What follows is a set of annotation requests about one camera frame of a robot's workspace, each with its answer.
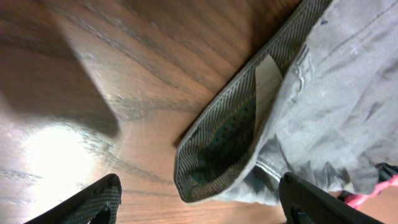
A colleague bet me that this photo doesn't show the black patterned garment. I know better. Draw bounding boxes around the black patterned garment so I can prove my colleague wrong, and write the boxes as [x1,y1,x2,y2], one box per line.
[338,163,397,202]

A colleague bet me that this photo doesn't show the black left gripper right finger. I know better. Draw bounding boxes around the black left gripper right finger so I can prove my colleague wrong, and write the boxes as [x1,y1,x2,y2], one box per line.
[279,172,382,224]

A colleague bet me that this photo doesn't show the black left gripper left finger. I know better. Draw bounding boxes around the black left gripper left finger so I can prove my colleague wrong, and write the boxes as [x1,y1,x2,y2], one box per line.
[27,174,122,224]

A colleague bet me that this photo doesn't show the red printed t-shirt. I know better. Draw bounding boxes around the red printed t-shirt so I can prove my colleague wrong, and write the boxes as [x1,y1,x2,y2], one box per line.
[343,174,397,210]

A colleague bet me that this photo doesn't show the grey shorts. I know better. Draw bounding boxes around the grey shorts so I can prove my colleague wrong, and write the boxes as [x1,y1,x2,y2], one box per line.
[174,0,397,205]

